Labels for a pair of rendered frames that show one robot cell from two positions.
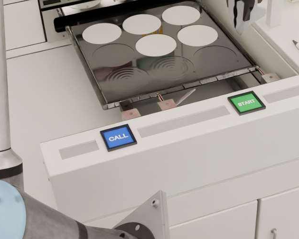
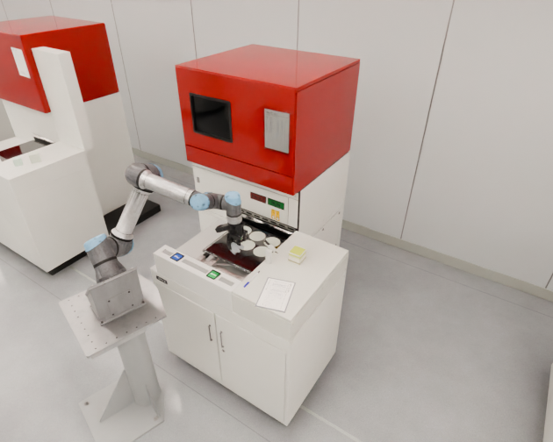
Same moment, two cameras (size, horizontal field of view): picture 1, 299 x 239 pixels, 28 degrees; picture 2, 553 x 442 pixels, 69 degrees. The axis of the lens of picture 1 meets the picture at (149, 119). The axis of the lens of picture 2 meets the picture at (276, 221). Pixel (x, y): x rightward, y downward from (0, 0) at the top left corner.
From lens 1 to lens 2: 174 cm
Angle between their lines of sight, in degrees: 40
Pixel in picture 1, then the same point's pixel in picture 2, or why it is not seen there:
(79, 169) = (160, 257)
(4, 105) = (129, 224)
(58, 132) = (197, 250)
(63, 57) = not seen: hidden behind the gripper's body
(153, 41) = (248, 243)
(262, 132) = (210, 287)
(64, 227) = (104, 254)
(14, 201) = (98, 241)
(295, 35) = (265, 270)
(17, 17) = not seen: hidden behind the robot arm
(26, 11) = not seen: hidden behind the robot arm
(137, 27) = (254, 236)
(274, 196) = (219, 317)
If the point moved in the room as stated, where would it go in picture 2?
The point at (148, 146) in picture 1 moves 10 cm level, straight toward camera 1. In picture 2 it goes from (177, 264) to (160, 272)
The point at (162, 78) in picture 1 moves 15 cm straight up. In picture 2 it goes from (227, 254) to (226, 233)
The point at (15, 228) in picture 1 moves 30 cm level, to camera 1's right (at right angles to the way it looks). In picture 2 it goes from (92, 245) to (117, 278)
